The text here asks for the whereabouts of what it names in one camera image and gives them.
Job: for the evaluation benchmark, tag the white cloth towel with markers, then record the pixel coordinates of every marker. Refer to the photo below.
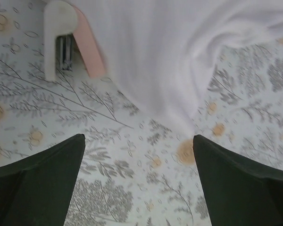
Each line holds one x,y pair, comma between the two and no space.
161,53

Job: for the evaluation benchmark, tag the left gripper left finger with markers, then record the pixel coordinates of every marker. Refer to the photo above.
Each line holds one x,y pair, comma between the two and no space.
37,190

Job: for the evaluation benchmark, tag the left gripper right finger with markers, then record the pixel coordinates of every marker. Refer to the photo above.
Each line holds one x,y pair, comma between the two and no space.
238,191

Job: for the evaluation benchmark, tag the floral patterned table mat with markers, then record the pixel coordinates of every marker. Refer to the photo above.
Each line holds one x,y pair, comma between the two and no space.
134,172

